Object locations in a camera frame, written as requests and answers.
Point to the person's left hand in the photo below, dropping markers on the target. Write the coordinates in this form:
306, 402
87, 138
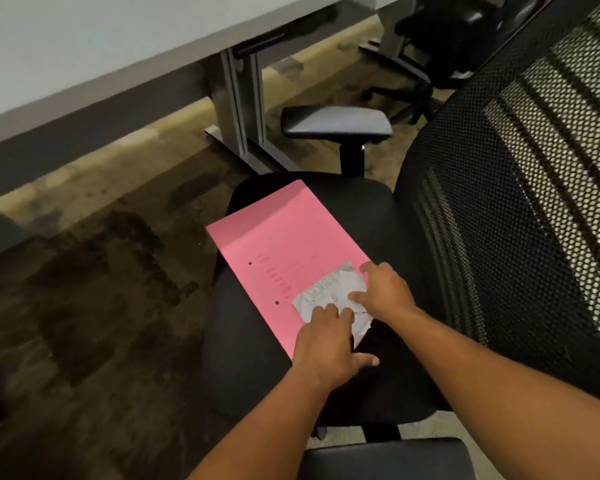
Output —
325, 347

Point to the person's right hand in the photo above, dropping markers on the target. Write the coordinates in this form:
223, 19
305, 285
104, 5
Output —
387, 294

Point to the person's right thumb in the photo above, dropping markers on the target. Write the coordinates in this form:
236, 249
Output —
359, 296

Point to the person's left thumb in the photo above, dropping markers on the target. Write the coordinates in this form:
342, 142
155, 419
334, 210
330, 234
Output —
366, 361

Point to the white paper receipt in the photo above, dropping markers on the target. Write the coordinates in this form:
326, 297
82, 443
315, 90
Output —
325, 292

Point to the person's right forearm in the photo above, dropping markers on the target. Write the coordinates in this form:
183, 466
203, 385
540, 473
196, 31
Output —
505, 394

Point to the person's left forearm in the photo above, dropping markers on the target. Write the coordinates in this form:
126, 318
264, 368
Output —
270, 429

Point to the pink paper folder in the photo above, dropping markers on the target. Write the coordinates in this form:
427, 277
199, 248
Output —
280, 244

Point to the black mesh office chair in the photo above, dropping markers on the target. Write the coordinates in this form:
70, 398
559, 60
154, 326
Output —
520, 204

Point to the white desk with grey legs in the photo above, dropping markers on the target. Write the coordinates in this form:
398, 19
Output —
80, 54

